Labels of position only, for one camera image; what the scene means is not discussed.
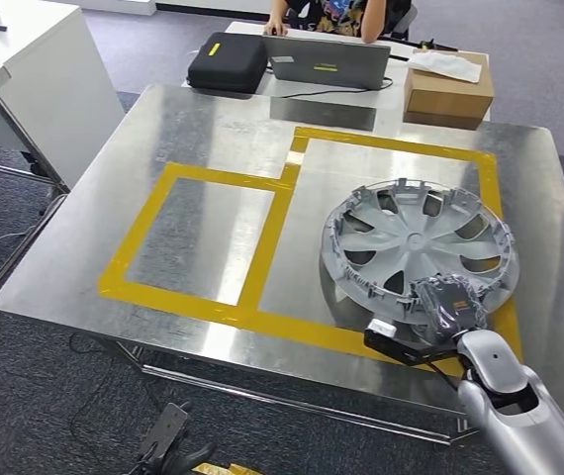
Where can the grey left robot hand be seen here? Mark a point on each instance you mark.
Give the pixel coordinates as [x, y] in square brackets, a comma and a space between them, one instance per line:
[163, 433]

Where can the grey plastic wheel hubcap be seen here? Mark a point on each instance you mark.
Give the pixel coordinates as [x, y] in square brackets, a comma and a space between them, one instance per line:
[410, 239]

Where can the steel table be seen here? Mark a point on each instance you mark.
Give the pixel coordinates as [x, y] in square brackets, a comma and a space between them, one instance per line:
[40, 228]

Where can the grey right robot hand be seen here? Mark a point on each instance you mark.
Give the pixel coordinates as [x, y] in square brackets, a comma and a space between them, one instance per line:
[452, 308]

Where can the person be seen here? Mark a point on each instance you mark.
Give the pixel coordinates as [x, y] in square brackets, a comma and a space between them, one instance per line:
[341, 13]

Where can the black zip case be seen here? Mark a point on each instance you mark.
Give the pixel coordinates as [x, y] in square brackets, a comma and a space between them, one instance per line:
[228, 65]

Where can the grey laptop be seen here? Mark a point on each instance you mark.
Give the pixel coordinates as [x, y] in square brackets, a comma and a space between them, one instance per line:
[326, 62]

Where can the white tissue paper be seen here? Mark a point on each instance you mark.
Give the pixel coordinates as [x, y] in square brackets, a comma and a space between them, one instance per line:
[450, 65]

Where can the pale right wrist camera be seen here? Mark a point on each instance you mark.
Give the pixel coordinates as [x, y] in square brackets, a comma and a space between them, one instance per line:
[382, 328]

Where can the person's left forearm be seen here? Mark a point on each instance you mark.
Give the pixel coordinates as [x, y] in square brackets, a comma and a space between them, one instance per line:
[373, 23]

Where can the grey office chair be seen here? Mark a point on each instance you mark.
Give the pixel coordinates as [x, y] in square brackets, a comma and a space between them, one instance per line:
[406, 16]

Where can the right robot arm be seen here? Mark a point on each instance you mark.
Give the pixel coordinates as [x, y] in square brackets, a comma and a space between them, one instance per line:
[509, 400]

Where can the person's right hand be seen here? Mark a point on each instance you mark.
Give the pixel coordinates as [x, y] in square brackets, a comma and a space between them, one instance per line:
[276, 27]

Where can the steel workbench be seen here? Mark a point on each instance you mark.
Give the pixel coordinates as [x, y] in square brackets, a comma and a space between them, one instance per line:
[203, 131]

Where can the brown cardboard box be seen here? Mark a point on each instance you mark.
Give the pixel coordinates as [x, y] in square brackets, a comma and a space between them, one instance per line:
[445, 98]

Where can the white desk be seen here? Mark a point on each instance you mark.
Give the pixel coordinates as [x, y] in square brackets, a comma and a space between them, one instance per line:
[397, 92]
[54, 98]

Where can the yellow floor tape outline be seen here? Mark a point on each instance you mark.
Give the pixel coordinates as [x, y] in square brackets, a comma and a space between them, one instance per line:
[228, 469]

